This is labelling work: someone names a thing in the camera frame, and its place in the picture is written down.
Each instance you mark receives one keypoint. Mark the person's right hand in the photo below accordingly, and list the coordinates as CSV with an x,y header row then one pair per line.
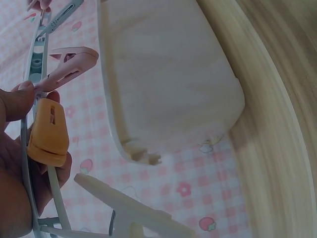
x,y
44,4

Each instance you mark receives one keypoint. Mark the person's left hand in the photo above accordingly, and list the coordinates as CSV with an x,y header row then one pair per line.
x,y
11,158

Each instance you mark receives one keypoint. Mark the person's right fingers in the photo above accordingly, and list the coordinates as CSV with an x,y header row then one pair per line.
x,y
44,4

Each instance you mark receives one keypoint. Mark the white grey clip hanger frame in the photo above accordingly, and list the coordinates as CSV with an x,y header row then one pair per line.
x,y
55,191

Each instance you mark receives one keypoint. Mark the pink clothes peg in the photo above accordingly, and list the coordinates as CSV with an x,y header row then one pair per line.
x,y
74,63

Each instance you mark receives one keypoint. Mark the orange clothes peg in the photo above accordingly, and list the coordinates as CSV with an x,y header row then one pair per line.
x,y
49,134

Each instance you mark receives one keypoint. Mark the white plastic basket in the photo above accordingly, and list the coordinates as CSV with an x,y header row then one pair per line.
x,y
168,74

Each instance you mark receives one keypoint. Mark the cream clothes peg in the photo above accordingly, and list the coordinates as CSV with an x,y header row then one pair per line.
x,y
123,205

